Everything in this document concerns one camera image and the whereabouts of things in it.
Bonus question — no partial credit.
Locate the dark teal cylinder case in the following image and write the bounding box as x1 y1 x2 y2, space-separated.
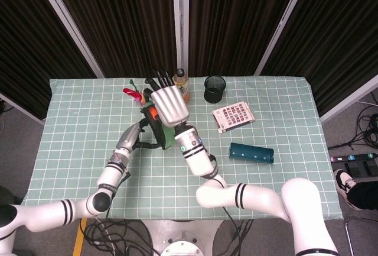
229 142 275 164

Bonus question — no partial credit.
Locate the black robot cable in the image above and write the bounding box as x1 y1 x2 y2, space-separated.
221 205 255 256

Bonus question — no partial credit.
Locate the black trouser leg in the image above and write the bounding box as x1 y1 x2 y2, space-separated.
347 180 378 211

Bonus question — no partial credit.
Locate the white black sneaker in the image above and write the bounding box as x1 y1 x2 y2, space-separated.
333 168 360 211

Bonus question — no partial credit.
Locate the dark ribbed partition panel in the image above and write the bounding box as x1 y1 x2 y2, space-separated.
262 0 378 116
47 0 178 78
0 0 98 121
188 0 305 77

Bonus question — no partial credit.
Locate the black foot pedal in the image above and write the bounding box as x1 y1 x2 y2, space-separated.
344 160 378 179

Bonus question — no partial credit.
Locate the green cloth black trim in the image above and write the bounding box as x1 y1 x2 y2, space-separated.
138 89 178 151

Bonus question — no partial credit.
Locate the grey metal frame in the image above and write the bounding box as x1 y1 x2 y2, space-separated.
344 217 378 256

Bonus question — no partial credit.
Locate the white partition post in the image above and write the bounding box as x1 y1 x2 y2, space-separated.
254 0 314 76
31 0 105 79
172 0 190 76

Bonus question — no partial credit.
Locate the black floor cable bundle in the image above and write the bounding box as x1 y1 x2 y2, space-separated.
79 219 157 256
327 103 378 151

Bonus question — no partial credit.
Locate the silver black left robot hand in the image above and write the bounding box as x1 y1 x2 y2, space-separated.
116 119 148 152

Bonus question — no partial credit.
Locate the black mesh pen holder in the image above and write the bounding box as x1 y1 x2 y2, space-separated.
203 74 227 104

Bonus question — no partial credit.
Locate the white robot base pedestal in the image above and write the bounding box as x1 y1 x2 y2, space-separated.
141 219 225 256

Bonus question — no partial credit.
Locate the green white checked tablecloth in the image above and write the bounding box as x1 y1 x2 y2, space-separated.
22 75 344 221

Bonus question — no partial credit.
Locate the patterned card box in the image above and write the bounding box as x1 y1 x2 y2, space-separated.
211 101 255 134

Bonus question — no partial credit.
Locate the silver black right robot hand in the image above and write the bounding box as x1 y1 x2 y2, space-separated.
145 66 190 129

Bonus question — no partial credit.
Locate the orange drink plastic bottle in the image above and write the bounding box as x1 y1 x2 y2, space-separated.
172 68 190 103

